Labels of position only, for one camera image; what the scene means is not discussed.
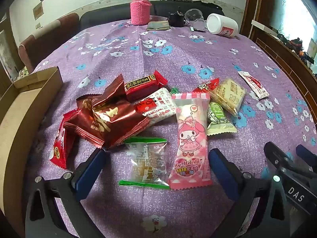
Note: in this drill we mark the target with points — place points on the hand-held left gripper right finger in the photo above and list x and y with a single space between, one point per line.
223 173

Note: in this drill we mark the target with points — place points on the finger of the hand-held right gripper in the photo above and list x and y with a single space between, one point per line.
305 153
276 153

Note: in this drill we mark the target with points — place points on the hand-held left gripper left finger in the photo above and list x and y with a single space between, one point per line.
89 172

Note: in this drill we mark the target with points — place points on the red snack packet yellow emblem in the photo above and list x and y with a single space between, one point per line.
59 148

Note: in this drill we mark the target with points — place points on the dark red foil snack packet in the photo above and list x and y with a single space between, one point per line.
116 119
81 126

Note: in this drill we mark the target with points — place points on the pink cartoon snack packet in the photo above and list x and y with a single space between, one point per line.
190 138

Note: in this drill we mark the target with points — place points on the green white snack packet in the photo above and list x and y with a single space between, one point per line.
218 119

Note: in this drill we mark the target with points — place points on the clear green-edged snack packet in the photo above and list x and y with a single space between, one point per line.
146 163

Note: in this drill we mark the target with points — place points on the cardboard box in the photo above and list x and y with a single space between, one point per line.
14 133

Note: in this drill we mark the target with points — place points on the white red print snack packet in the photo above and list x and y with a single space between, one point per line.
158 109

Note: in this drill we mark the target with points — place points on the red snack packet black label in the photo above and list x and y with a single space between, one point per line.
143 89

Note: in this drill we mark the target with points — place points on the white red sachet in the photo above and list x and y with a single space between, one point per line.
253 84

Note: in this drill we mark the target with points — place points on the yellow cracker packet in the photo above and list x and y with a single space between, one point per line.
230 95

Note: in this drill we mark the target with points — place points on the small red candy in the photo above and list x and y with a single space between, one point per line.
208 85

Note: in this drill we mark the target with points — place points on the small green candy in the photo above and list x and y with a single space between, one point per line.
174 91

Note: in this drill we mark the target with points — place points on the wooden glass cabinet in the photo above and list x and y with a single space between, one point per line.
279 52

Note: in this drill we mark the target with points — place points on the purple floral tablecloth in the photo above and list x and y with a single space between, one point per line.
148 62

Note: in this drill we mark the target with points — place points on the white box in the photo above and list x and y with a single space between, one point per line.
261 26

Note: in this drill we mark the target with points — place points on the red-brown chair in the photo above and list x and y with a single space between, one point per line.
47 39

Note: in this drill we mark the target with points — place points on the white plastic jar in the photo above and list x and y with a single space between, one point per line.
221 24

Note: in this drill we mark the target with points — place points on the black pen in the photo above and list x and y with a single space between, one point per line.
198 29

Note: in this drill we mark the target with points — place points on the black sofa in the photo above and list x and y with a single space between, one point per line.
111 14

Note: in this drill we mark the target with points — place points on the small black pouch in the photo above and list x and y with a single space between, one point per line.
177 19

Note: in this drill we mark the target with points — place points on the small green booklet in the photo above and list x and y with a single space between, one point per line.
158 26

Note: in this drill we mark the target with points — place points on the pink knit-sleeved thermos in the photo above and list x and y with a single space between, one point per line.
140 12

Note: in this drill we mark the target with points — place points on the black bag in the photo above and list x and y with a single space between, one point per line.
198 2

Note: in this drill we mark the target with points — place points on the wall poster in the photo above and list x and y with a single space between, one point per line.
6 52

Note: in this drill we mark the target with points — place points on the paper wall notice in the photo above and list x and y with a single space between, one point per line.
37 10

